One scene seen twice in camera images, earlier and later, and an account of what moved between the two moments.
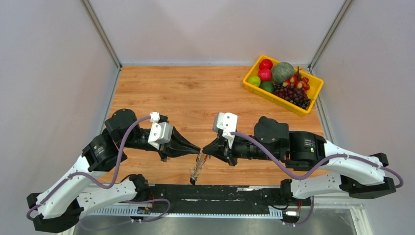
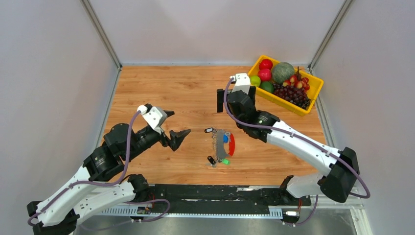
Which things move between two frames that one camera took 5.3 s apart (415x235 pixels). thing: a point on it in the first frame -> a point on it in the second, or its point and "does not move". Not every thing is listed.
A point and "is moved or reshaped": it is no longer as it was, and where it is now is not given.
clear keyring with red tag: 195,171 is moved or reshaped
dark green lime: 267,86 does not move
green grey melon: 282,71 does not move
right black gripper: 220,148 -> 220,103
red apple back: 265,63 does not move
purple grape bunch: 297,96 does not move
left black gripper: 179,146 -> 177,137
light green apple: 254,80 does not move
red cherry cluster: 297,80 does not move
